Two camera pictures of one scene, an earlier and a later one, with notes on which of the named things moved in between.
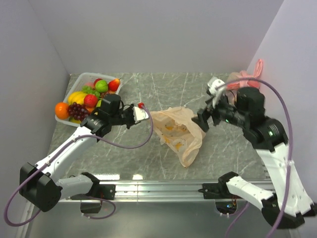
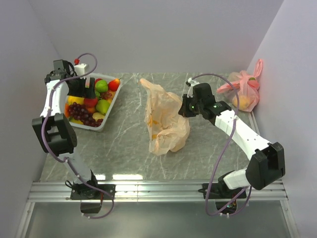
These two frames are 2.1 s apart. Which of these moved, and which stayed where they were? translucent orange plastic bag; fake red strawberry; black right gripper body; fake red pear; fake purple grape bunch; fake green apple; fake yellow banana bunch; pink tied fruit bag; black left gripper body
Moved: translucent orange plastic bag; black right gripper body; black left gripper body
Stayed: fake red pear; fake red strawberry; pink tied fruit bag; fake green apple; fake purple grape bunch; fake yellow banana bunch
